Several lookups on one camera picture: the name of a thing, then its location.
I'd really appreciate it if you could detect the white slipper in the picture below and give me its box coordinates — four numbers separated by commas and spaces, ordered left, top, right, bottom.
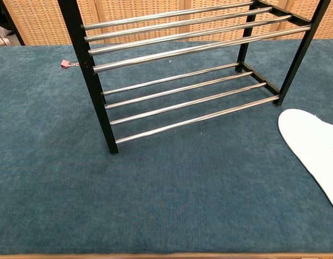
278, 108, 333, 214

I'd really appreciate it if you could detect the blue carpet mat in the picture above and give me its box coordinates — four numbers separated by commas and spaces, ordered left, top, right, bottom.
0, 39, 333, 256

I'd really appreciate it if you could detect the black stand leg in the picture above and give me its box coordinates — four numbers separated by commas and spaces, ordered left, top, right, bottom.
0, 0, 26, 46

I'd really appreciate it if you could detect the wicker folding screen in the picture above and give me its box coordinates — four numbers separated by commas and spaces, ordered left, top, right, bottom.
2, 0, 333, 46

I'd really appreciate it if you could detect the black metal shoe rack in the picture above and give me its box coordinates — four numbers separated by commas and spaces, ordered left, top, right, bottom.
57, 0, 331, 155

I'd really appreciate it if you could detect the thin black cable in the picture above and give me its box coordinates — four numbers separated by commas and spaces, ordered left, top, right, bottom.
0, 23, 8, 45

